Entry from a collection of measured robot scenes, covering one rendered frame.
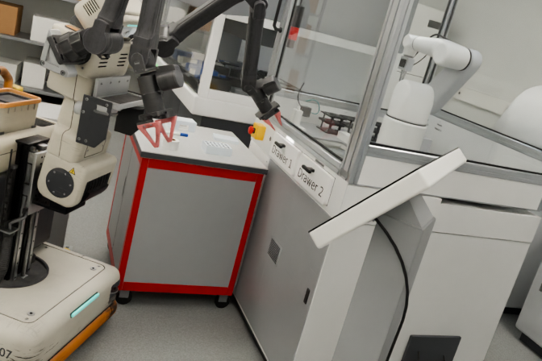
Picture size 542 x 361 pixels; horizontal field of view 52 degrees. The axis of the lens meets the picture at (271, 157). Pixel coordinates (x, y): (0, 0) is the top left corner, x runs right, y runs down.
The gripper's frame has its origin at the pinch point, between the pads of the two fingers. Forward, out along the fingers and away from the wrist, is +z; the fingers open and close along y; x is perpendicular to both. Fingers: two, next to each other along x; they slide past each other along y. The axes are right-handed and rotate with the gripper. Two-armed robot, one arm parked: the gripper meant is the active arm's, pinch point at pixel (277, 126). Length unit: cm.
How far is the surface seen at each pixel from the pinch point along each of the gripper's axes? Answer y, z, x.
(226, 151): -23.1, 6.3, 23.5
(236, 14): 24, -30, 84
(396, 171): 21, 18, -51
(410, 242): -1, -1, -106
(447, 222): 30, 51, -51
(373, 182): 12, 16, -51
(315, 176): -1.6, 12.3, -31.4
